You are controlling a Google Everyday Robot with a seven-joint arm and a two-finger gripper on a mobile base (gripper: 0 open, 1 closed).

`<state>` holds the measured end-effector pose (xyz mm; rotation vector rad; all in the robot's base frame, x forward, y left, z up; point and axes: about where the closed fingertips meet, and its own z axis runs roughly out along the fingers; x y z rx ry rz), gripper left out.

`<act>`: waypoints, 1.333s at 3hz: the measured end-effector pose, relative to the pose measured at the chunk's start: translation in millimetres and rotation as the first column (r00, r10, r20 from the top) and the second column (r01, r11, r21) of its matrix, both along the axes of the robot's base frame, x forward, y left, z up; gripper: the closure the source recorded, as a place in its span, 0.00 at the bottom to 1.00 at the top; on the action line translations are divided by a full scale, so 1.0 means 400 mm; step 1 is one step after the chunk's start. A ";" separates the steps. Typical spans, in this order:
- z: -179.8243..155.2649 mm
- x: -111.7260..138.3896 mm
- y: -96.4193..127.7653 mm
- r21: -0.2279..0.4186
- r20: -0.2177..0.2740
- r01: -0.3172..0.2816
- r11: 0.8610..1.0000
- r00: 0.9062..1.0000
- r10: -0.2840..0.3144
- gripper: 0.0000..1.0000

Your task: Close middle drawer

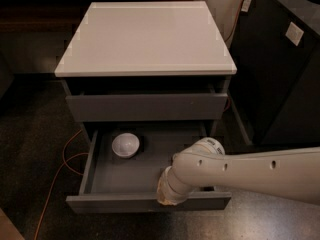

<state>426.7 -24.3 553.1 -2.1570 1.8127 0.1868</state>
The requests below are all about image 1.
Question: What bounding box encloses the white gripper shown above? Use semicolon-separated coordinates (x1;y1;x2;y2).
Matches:
157;170;187;206

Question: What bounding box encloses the grey drawer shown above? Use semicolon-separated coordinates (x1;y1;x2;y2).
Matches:
66;92;227;122
66;121;231;213

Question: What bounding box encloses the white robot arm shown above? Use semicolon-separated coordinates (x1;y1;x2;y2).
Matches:
157;137;320;206

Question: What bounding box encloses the grey top drawer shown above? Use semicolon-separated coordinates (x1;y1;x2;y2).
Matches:
66;92;227;122

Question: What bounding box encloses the white bowl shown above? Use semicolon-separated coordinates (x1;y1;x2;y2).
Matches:
112;133;140;159

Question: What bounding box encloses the grey cabinet with white top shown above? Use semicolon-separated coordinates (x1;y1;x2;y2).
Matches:
55;1;237;139

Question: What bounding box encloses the wooden board corner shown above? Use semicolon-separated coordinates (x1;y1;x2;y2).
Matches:
0;209;25;240

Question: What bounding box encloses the black bin cabinet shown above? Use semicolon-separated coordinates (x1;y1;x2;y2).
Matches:
229;0;320;145

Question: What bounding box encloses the white label on bin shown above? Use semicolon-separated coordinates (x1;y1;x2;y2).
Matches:
285;22;304;46

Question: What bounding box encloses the orange cable on floor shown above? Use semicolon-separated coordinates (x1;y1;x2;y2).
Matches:
33;129;90;240

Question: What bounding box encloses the orange cable with tag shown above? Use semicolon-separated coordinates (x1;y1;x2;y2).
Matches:
223;0;258;43

